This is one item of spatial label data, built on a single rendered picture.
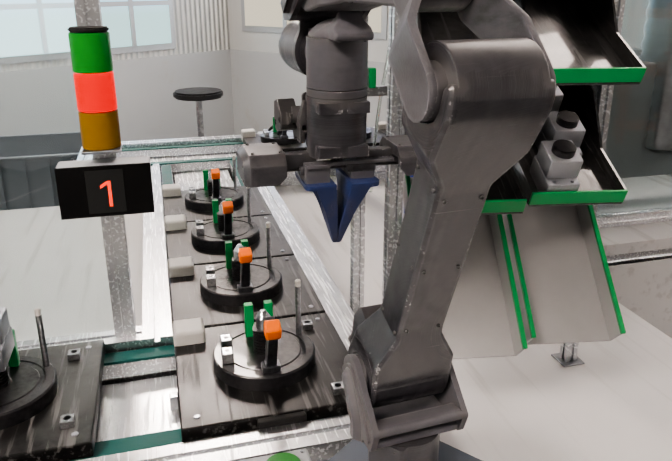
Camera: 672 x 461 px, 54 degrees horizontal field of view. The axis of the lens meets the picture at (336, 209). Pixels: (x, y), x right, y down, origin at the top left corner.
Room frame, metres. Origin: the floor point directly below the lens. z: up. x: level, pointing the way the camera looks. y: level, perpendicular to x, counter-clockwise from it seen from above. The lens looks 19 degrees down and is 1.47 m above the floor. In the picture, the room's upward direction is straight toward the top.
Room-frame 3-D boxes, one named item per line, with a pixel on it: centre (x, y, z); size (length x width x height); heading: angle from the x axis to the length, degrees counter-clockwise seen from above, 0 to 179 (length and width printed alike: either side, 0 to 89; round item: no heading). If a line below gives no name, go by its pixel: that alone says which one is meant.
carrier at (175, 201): (1.50, 0.29, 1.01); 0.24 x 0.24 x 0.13; 15
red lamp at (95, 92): (0.86, 0.31, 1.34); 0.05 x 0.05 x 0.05
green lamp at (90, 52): (0.86, 0.31, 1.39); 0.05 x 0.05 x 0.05
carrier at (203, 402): (0.79, 0.10, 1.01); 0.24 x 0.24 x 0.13; 15
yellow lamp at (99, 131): (0.86, 0.31, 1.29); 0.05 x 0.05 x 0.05
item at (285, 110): (0.67, 0.02, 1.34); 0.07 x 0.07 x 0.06; 18
